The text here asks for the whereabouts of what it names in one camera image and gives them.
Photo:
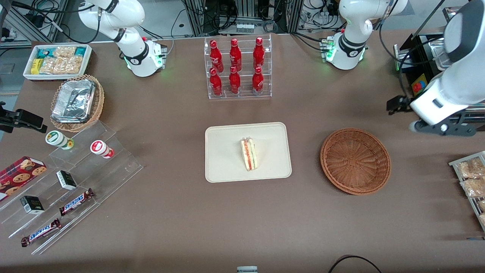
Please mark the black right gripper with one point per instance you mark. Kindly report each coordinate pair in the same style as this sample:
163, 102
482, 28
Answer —
23, 119

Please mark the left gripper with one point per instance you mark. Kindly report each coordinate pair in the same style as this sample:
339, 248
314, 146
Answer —
398, 104

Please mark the triangular sandwich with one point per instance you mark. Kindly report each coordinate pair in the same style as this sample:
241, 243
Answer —
249, 155

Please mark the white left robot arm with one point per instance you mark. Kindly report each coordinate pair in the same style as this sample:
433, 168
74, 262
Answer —
350, 26

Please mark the oval light wicker basket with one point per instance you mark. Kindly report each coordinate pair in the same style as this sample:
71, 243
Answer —
97, 102

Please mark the round brown wicker basket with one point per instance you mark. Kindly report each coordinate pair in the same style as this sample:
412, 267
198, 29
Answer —
356, 161

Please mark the cream plastic tray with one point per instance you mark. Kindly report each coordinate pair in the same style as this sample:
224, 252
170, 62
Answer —
223, 151

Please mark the green lid white cup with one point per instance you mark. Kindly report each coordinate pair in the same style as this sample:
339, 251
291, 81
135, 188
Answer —
57, 138

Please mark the silver foil container stack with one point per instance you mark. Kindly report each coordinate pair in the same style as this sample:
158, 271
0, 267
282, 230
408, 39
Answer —
74, 100

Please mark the black food warmer machine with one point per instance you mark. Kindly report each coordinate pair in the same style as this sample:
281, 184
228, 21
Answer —
416, 57

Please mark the yellow snack packet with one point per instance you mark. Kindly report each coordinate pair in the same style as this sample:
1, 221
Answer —
36, 66

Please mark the red cookie box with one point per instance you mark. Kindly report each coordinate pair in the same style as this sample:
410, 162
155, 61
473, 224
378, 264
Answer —
19, 174

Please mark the steel warmer pan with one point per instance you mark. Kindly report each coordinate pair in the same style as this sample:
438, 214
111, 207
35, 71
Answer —
437, 55

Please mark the large clear cracker bag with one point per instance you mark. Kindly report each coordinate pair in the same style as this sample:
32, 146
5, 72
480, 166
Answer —
60, 65

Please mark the small black white box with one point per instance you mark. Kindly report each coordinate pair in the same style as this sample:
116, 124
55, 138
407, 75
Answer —
32, 204
66, 180

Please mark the red lid white cup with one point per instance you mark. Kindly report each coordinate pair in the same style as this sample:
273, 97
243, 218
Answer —
100, 148

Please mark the small clear cracker bag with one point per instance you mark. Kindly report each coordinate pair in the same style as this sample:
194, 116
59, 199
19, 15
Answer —
64, 52

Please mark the white rectangular snack bin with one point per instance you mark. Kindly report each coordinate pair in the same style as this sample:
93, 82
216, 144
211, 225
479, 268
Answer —
88, 60

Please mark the small teal snack packet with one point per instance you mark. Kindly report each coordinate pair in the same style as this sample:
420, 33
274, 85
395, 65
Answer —
80, 51

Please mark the glass warmer cover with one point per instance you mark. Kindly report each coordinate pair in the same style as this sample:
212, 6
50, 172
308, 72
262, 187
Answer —
428, 22

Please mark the Snickers chocolate bar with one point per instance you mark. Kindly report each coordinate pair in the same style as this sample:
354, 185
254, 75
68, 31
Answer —
40, 232
75, 202

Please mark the clear acrylic step display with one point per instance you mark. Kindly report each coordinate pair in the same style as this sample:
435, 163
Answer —
113, 167

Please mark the clear fried snack bag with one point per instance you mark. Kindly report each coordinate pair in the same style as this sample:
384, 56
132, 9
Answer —
482, 205
482, 219
473, 187
471, 167

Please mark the red cola bottle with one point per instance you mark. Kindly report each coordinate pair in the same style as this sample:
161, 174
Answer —
215, 55
215, 83
258, 53
257, 80
235, 55
234, 81

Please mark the clear acrylic bottle rack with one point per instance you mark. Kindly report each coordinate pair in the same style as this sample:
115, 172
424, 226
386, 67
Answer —
246, 91

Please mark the grey box at table edge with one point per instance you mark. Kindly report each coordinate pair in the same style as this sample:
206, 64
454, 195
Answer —
247, 270

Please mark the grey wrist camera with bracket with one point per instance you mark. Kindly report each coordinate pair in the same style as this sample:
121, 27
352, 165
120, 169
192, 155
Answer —
447, 127

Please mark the aluminium frame rack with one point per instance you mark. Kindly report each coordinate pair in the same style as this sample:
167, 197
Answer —
242, 15

